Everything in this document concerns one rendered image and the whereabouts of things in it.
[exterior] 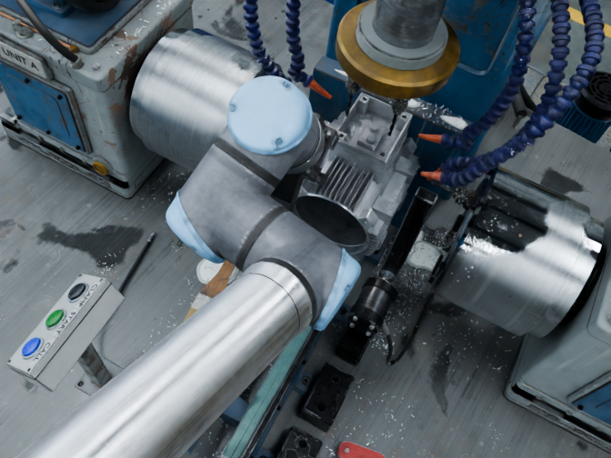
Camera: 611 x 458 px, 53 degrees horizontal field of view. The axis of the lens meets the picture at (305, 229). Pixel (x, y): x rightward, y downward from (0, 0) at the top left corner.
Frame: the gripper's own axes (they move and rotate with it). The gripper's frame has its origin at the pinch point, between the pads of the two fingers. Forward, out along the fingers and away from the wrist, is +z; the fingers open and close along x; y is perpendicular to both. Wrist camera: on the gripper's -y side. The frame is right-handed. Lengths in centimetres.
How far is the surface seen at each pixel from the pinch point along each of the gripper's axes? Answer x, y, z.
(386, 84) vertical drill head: -7.9, 14.9, -18.6
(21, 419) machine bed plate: 26, -60, -1
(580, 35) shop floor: -48, 135, 205
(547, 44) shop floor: -35, 121, 197
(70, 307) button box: 19.5, -33.8, -17.2
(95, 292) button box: 17.4, -30.2, -16.7
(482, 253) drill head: -31.0, 1.2, -3.3
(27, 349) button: 20, -41, -21
